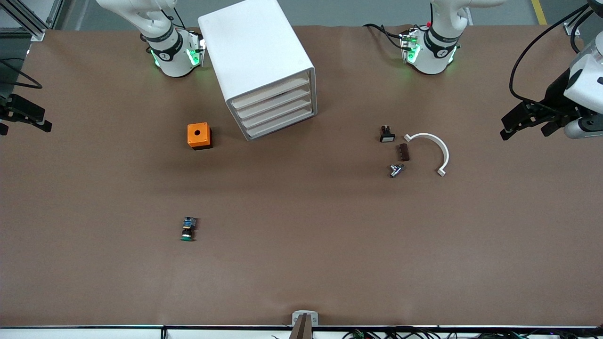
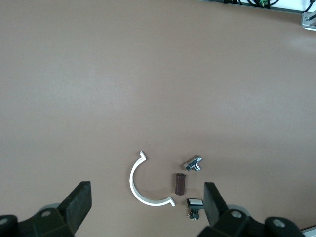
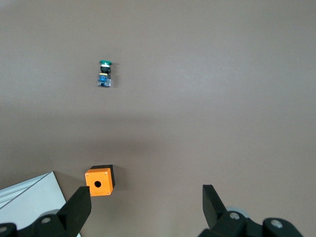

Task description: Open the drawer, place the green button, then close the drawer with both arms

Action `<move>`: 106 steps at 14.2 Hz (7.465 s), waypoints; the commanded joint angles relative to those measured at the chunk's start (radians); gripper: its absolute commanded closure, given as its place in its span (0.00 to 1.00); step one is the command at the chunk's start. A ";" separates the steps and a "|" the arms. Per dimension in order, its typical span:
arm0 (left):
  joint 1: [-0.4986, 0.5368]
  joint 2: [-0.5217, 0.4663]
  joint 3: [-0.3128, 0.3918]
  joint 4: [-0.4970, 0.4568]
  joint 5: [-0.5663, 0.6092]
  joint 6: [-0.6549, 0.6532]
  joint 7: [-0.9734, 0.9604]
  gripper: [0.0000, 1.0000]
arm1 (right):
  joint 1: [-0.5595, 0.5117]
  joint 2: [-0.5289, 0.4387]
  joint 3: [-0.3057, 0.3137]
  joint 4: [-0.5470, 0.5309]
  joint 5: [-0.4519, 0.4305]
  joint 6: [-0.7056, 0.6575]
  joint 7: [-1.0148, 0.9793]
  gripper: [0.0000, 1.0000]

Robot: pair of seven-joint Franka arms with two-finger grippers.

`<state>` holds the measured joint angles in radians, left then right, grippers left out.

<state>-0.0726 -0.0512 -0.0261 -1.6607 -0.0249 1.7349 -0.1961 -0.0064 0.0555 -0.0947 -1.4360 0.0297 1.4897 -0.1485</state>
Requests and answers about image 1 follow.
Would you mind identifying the green push button switch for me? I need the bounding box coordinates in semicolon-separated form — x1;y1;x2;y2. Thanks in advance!
180;217;198;242

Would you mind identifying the white plastic drawer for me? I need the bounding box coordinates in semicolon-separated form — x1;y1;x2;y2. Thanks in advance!
243;103;317;141
228;71;314;110
233;81;315;120
238;92;316;130

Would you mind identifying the orange push button box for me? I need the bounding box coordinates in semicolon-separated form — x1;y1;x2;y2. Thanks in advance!
187;122;213;151

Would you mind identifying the white drawer cabinet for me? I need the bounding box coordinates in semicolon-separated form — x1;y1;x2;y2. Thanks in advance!
198;0;318;141

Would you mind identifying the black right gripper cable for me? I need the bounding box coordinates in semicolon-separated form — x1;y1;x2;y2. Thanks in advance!
0;58;43;90

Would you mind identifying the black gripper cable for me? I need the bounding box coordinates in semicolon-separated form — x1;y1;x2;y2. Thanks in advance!
0;58;43;90
509;4;595;113

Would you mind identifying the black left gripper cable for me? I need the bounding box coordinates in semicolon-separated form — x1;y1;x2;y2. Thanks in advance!
509;4;595;113

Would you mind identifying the aluminium frame profile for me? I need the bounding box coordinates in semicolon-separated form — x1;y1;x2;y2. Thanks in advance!
562;0;603;37
0;0;46;42

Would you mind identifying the white curved half-ring clamp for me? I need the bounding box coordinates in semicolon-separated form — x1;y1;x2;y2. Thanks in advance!
404;133;450;177

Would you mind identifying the black base power cable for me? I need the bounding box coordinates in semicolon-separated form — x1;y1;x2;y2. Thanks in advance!
362;23;407;50

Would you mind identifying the white table edge rail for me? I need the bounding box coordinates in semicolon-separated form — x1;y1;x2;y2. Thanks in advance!
0;325;603;339

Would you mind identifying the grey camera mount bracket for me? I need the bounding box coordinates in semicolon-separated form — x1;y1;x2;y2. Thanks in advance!
292;310;319;339

